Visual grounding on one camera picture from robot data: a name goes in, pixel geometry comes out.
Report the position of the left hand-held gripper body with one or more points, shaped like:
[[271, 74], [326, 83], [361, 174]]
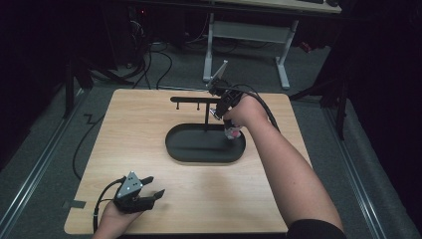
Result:
[[131, 195]]

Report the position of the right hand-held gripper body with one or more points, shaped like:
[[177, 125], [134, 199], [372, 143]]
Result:
[[224, 88]]

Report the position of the black key rack with tray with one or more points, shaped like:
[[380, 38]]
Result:
[[199, 144]]

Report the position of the person's right hand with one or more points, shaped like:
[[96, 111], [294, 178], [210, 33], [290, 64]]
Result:
[[249, 111]]

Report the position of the person's left hand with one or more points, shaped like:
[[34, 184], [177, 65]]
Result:
[[114, 222]]

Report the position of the black tape patch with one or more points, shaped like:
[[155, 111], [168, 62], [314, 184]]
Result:
[[75, 204]]

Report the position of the small red object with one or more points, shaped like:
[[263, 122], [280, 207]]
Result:
[[305, 47]]

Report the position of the black computer tower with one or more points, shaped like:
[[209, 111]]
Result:
[[136, 30]]

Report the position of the dark metal stand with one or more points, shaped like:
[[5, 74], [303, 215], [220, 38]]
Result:
[[338, 103], [71, 86]]

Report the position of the black sleeve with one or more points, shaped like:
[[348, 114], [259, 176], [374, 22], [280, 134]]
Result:
[[315, 230]]

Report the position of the white frame desk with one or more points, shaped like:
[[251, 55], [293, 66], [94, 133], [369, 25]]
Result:
[[249, 31]]

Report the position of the metal floor rail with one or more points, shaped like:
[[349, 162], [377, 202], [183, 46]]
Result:
[[36, 169], [355, 169]]

